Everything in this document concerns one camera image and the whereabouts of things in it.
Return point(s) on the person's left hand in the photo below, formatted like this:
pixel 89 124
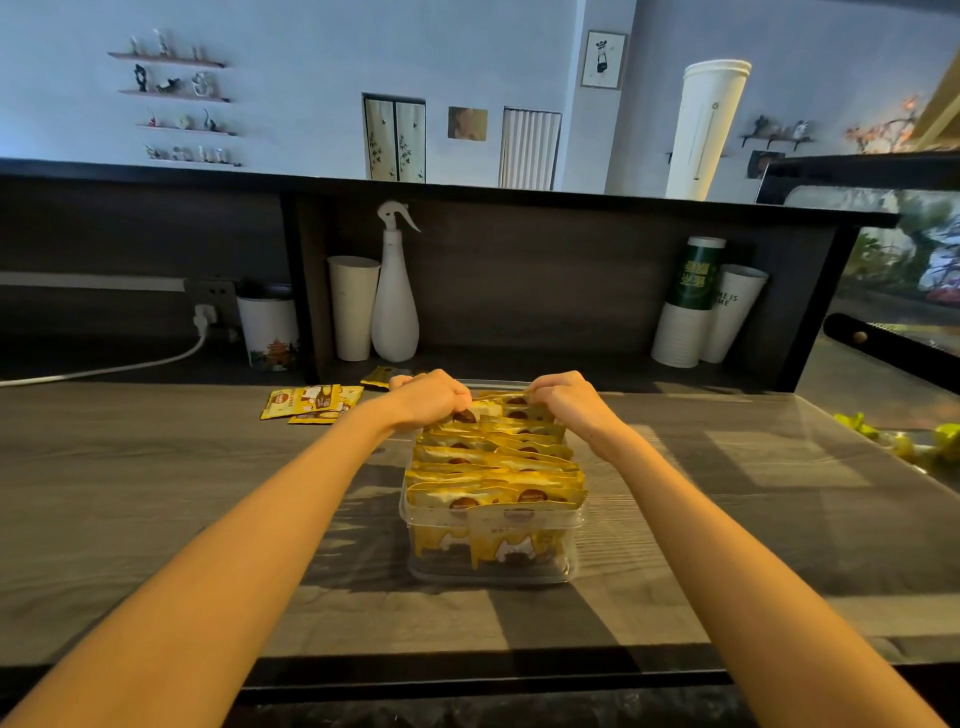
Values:
pixel 427 397

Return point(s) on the person's right hand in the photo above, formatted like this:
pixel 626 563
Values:
pixel 577 405

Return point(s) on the person's left fingers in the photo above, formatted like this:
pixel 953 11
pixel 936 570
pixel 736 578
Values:
pixel 457 401

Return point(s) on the person's right fingers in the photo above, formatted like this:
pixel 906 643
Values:
pixel 547 391

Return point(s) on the row of yellow snack packets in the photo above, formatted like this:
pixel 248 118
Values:
pixel 491 465

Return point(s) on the person's right forearm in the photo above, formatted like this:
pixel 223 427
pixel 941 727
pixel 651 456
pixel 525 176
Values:
pixel 735 585

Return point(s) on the person's left forearm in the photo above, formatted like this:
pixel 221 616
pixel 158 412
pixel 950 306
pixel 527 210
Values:
pixel 225 570

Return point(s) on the loose yellow sachet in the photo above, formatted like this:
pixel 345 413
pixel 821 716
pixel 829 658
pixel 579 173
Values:
pixel 379 376
pixel 326 405
pixel 281 403

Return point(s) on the white spray bottle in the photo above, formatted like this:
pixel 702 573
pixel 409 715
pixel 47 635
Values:
pixel 394 300

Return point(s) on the dark wooden counter hutch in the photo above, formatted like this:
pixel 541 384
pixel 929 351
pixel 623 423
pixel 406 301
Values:
pixel 525 270

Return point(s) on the plain white paper cup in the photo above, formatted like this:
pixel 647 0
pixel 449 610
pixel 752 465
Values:
pixel 353 307

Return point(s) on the stack of white ribbed cups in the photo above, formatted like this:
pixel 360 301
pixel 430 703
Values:
pixel 681 337

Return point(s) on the clear plastic storage box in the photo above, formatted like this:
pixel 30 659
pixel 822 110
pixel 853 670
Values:
pixel 491 551

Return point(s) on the green paper cup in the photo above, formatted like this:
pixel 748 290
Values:
pixel 697 274

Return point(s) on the white pot with painted print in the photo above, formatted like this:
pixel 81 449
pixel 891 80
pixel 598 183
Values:
pixel 268 330

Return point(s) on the white cup with dark lettering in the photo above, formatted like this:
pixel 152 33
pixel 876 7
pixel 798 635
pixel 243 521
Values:
pixel 733 311

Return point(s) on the white slatted panel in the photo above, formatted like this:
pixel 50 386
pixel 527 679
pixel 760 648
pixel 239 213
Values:
pixel 529 148

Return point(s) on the painted folding panels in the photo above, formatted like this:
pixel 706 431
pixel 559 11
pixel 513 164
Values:
pixel 394 140

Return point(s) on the white tower air conditioner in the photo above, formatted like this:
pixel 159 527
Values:
pixel 705 127

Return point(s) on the small dark shelf with ornaments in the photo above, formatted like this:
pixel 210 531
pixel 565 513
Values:
pixel 776 133

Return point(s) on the glass display case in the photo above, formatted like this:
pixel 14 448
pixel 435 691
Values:
pixel 900 247

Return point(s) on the blossom branch decoration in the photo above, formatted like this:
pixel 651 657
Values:
pixel 889 127

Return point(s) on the wall power socket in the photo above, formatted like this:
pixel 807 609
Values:
pixel 212 291

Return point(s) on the small brown wall painting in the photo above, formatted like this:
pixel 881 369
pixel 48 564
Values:
pixel 467 124

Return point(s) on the framed wall picture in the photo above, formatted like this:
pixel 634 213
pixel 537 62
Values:
pixel 603 60

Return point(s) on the wooden wall shelf with figurines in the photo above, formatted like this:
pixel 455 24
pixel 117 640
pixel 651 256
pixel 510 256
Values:
pixel 186 124
pixel 191 156
pixel 174 86
pixel 166 56

